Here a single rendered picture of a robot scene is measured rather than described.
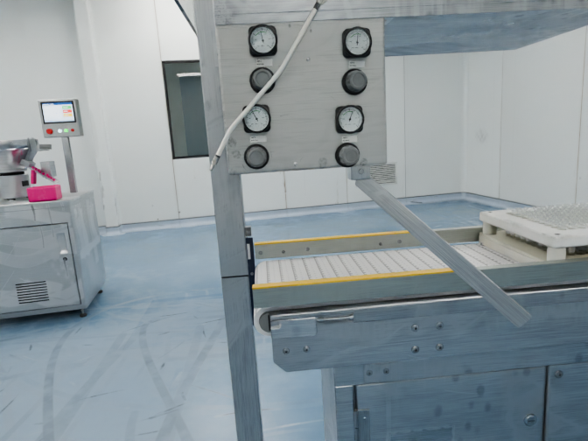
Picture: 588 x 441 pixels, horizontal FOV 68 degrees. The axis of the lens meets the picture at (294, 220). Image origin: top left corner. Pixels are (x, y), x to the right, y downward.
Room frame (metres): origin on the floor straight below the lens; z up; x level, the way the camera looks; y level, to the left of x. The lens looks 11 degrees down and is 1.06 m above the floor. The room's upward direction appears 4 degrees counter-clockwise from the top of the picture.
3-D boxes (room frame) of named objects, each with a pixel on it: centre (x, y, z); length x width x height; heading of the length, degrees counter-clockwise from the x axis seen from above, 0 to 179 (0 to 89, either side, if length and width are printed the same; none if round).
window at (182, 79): (5.60, 0.77, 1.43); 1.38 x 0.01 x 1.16; 101
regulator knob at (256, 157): (0.58, 0.04, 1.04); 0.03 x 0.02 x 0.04; 94
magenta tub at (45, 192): (2.67, 1.50, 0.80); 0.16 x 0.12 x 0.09; 101
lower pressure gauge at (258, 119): (0.59, 0.04, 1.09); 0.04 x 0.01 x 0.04; 94
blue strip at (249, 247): (0.91, 0.10, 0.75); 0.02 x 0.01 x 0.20; 94
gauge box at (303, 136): (0.65, -0.02, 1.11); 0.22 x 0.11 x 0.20; 94
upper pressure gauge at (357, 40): (0.60, -0.10, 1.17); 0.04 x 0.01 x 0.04; 94
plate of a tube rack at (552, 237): (0.81, -0.53, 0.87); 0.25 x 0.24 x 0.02; 4
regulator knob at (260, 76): (0.58, 0.03, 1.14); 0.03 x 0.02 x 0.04; 94
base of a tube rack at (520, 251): (0.81, -0.53, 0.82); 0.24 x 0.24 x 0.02; 4
